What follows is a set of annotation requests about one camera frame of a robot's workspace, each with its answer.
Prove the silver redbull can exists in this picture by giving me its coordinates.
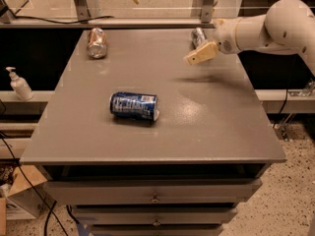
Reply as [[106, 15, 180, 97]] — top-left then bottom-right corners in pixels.
[[191, 28, 208, 48]]

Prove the white pump bottle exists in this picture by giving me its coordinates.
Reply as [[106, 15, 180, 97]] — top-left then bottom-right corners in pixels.
[[6, 67, 33, 101]]

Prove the black cable on shelf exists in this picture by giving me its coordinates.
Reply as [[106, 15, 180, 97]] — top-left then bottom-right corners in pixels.
[[13, 15, 115, 26]]

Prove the cardboard box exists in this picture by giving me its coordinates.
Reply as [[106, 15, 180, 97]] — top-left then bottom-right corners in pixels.
[[1, 165, 47, 236]]

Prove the left metal bracket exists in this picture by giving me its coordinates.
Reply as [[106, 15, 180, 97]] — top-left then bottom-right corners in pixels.
[[74, 0, 90, 22]]

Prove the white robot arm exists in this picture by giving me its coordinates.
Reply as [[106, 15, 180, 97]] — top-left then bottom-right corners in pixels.
[[184, 0, 315, 75]]

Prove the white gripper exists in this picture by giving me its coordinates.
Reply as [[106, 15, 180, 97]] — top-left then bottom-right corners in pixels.
[[184, 19, 239, 65]]

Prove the right metal bracket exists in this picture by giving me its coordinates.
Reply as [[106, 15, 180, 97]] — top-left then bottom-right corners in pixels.
[[201, 0, 215, 23]]

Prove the metal bracket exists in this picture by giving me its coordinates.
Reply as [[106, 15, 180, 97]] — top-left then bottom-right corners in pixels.
[[201, 0, 215, 23], [74, 0, 90, 22]]

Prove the grey drawer cabinet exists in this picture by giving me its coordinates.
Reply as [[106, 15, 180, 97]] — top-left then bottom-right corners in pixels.
[[21, 29, 285, 236]]

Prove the blue pepsi can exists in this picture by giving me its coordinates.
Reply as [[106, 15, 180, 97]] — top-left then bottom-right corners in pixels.
[[109, 91, 159, 121]]

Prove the orange soda can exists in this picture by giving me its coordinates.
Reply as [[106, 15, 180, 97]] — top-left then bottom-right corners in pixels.
[[87, 28, 107, 59]]

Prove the black cable on floor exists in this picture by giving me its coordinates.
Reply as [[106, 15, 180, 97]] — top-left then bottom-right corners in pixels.
[[0, 131, 70, 236]]

